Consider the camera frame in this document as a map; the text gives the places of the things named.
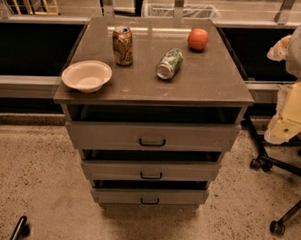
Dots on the black chair leg bottom left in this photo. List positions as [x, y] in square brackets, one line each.
[22, 229]

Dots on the grey drawer cabinet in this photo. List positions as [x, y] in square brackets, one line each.
[207, 89]

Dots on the grey drawer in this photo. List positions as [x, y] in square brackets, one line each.
[150, 196]
[150, 170]
[152, 136]

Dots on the wooden chair frame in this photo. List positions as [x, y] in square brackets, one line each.
[33, 7]

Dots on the white bowl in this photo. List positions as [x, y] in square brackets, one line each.
[87, 76]

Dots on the gold upright soda can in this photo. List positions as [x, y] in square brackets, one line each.
[122, 45]

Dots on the grey middle drawer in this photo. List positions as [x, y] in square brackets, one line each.
[150, 170]

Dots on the white wire basket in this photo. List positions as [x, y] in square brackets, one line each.
[187, 11]

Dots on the grey bottom drawer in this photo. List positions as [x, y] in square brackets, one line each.
[150, 196]

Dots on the black office chair base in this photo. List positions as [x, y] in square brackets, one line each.
[265, 162]

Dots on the green lying soda can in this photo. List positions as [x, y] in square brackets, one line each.
[169, 64]

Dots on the orange fruit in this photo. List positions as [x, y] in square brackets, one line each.
[197, 39]

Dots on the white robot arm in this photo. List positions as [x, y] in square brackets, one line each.
[286, 123]

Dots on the grey top drawer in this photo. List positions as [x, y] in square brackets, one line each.
[152, 136]

